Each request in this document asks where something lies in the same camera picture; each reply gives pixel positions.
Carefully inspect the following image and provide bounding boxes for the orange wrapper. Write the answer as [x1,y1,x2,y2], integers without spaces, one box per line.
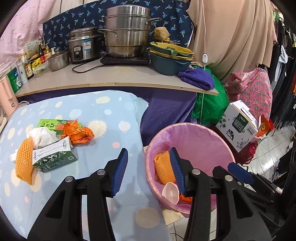
[60,120,94,145]
[179,194,193,204]

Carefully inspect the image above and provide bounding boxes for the pink paper cup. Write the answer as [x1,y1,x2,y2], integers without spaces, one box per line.
[162,182,180,205]

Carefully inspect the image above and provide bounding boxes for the light blue spotted tablecloth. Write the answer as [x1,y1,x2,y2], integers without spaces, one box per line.
[1,90,171,240]

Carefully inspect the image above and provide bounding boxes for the small steel lidded pot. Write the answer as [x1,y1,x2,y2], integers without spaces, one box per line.
[47,51,70,71]

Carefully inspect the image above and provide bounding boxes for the beige curtain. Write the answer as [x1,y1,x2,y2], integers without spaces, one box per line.
[187,1,275,80]

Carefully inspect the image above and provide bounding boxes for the red orange paper packet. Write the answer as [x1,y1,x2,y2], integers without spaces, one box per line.
[256,114,274,138]

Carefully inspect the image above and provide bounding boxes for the black induction cooktop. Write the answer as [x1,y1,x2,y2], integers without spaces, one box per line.
[100,54,150,66]

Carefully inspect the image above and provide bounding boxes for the white cord switch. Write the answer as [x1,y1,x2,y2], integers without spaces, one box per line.
[202,53,208,64]

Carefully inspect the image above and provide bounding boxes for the dark teal basin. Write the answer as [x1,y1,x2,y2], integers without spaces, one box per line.
[149,53,191,75]

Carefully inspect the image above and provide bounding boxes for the white floral cardboard box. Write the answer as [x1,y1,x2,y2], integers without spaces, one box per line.
[216,100,261,153]

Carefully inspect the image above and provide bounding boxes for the pink lined trash bin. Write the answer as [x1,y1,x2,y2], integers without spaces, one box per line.
[145,123,235,217]

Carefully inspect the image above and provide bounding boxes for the large steel steamer pot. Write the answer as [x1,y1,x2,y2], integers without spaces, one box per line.
[98,4,161,58]

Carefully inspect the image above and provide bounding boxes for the pink floral fabric bundle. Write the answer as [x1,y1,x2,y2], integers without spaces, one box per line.
[222,68,273,120]

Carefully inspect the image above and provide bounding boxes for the white tissue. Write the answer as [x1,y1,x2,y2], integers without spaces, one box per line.
[27,127,59,150]

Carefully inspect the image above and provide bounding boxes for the brown loofah sponge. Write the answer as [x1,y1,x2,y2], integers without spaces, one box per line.
[154,27,170,41]

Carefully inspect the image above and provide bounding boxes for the pink electric kettle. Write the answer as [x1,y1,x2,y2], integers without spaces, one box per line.
[0,75,19,116]

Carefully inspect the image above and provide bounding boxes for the green white package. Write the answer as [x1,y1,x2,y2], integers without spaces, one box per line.
[7,67,23,93]

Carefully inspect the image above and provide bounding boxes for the dark soy sauce bottle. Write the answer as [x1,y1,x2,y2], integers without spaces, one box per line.
[24,59,34,80]

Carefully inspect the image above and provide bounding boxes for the green white small carton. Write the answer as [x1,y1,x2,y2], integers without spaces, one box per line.
[32,137,78,173]

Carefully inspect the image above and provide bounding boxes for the yellow green stacked trays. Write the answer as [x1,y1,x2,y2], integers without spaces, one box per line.
[149,42,194,60]

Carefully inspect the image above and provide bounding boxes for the pink spotted curtain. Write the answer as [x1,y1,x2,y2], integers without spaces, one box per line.
[1,0,55,73]

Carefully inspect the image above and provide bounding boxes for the orange foam fruit net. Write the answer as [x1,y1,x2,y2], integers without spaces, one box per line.
[15,137,33,185]

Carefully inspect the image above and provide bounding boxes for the steel rice cooker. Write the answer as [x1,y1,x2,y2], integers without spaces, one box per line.
[68,27,105,64]

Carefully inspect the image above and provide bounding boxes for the bright green long box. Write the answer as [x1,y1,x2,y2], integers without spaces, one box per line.
[36,119,75,135]

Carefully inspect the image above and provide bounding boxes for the purple folded cloth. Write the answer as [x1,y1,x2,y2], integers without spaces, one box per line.
[178,67,215,91]

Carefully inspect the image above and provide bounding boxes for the navy patterned cloth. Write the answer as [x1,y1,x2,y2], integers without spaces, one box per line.
[43,0,194,50]

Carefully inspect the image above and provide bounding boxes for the green plastic bag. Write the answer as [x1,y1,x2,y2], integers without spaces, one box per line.
[191,67,229,126]

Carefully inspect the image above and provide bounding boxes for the white plastic bottle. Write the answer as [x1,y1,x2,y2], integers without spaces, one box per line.
[16,57,28,85]

